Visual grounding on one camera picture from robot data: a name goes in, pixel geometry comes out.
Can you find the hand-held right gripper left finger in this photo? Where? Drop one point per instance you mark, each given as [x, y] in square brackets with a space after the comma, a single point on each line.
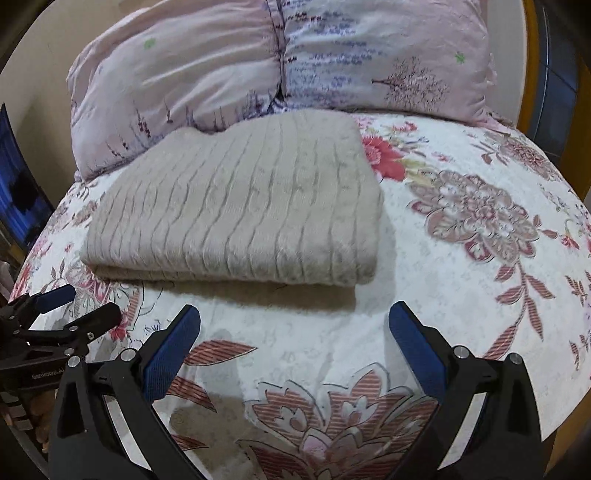
[168, 357]

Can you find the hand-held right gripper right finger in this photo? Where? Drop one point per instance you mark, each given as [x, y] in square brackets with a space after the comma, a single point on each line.
[415, 350]

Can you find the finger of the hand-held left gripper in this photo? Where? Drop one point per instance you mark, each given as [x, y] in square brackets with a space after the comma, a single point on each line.
[53, 295]
[87, 323]

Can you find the blue lit screen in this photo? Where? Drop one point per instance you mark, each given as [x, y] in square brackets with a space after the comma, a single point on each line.
[21, 184]

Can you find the floral printed bedsheet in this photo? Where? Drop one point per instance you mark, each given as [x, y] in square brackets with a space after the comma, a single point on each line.
[461, 240]

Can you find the pink printed pillow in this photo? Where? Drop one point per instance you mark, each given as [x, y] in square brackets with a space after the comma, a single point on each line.
[392, 55]
[175, 69]

